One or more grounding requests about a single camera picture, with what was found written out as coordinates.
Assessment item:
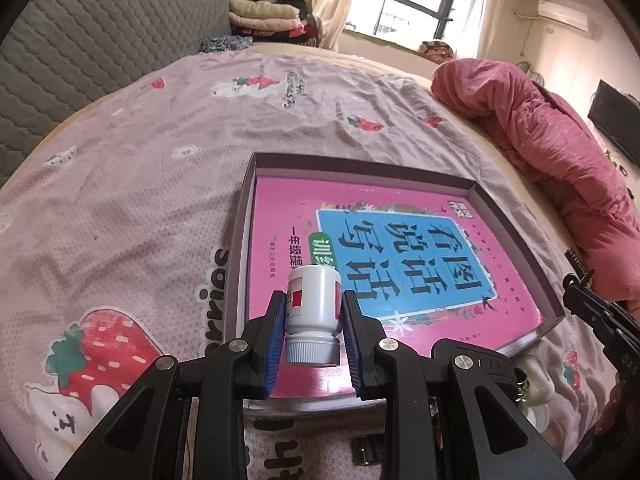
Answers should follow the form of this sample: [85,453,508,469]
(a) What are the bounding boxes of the pink folded blanket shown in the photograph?
[234,15,303,32]

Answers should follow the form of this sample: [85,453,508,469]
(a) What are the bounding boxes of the patterned cushion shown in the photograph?
[418,40,456,59]

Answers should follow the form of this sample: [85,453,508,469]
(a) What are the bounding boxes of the white earbuds case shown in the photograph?
[520,356,554,407]

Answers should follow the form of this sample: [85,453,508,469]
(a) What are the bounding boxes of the black wall television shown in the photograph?
[587,79,640,154]

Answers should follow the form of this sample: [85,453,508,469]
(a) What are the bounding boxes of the white pill bottle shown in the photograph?
[283,265,344,367]

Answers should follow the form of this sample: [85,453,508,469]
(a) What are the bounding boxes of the grey cardboard box tray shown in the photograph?
[221,152,566,408]

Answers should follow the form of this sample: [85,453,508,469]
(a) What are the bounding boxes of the strawberry printed bedsheet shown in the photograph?
[0,50,618,480]

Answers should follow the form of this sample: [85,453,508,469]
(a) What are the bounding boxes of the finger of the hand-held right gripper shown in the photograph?
[562,273,640,347]

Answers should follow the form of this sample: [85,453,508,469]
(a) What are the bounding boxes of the cream curtain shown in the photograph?
[311,0,359,54]
[474,0,522,62]

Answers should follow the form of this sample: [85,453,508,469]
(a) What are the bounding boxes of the blue patterned cloth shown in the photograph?
[201,35,254,54]

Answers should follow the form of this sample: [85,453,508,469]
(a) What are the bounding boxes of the pink and blue book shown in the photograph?
[248,176,546,401]

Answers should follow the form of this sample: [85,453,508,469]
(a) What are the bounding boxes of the window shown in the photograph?
[351,0,485,54]

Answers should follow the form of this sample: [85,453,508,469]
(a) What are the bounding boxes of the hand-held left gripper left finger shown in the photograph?
[55,289,289,480]

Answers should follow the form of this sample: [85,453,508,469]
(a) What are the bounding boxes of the white air conditioner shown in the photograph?
[537,0,591,32]

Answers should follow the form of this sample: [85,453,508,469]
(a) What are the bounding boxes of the dark red folded blanket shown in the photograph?
[235,25,321,46]

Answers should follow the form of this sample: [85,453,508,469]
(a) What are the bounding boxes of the pink duvet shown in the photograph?
[430,58,640,307]

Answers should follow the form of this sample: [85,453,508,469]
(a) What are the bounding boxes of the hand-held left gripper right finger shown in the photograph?
[341,291,576,480]

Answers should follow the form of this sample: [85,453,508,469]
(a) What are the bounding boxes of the grey quilted headboard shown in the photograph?
[0,0,237,187]

